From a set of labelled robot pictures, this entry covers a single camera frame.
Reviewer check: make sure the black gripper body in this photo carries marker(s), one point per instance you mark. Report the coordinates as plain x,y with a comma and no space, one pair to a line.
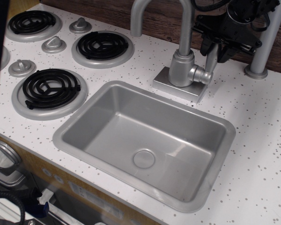
230,27

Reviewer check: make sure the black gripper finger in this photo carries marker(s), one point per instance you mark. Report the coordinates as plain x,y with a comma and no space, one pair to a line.
208,43
227,51

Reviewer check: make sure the grey faucet lever handle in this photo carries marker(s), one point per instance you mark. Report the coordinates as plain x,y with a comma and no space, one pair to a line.
205,75

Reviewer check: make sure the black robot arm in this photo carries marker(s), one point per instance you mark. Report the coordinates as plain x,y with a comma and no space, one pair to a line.
262,7

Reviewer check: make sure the grey support pole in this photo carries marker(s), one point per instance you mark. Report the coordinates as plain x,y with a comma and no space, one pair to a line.
257,68

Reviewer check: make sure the back right stove burner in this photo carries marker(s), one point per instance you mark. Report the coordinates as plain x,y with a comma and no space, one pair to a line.
102,49

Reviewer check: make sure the grey plastic sink basin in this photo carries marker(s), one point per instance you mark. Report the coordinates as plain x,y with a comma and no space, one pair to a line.
169,151

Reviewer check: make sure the grey stove knob top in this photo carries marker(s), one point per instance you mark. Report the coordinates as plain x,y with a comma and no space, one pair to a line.
80,26

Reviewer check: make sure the grey stove knob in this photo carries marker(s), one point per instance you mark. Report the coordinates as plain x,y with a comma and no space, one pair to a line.
22,68
80,26
53,45

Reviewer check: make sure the grey stove knob middle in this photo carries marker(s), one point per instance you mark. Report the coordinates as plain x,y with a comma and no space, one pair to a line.
53,45

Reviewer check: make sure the front right stove burner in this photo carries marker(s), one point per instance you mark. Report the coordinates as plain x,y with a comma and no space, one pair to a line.
49,94

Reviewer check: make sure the back left stove burner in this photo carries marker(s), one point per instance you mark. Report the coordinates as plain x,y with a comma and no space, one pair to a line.
32,26

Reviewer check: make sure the grey stove knob lower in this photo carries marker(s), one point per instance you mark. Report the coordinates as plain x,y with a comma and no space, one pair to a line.
22,68

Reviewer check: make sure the left edge stove burner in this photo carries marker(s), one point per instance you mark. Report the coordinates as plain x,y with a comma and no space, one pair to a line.
5,58

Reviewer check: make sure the silver oven dial knob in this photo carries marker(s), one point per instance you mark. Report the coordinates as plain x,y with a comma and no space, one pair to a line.
9,159

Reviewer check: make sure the blue clamp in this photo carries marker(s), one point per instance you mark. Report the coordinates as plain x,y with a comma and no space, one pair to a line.
37,209

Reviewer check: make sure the silver oven door handle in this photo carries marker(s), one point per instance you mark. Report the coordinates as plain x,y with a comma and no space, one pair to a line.
13,181

